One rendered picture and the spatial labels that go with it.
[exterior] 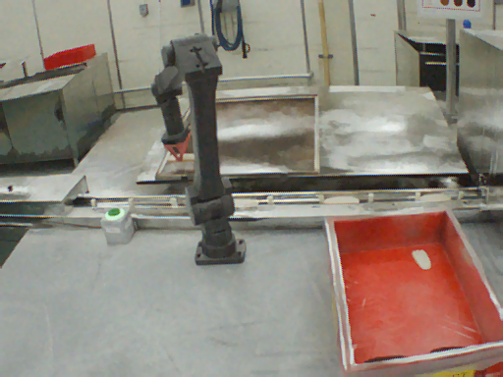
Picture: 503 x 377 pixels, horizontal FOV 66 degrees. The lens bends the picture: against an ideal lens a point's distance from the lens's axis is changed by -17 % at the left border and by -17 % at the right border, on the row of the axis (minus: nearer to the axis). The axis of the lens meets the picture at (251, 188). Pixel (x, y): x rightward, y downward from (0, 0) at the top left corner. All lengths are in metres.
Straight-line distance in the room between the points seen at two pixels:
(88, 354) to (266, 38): 4.29
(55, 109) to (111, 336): 3.13
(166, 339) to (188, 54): 0.58
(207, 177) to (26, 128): 3.35
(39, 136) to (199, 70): 3.38
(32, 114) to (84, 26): 1.78
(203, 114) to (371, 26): 3.75
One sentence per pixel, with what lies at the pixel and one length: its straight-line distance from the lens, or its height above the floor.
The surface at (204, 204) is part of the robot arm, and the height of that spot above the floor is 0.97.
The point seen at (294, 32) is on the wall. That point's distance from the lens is 4.86.
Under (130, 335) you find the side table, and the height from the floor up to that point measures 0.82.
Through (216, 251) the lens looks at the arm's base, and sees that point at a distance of 1.10.
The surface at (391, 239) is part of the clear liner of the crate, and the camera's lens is 1.11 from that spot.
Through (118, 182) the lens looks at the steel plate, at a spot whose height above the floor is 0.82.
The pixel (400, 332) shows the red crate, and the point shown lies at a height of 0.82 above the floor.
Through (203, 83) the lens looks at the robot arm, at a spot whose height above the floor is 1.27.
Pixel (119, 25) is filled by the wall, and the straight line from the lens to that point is 5.33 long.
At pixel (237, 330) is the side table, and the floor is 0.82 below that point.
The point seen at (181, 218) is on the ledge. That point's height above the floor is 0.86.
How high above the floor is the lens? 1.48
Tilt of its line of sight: 28 degrees down
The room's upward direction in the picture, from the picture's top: 7 degrees counter-clockwise
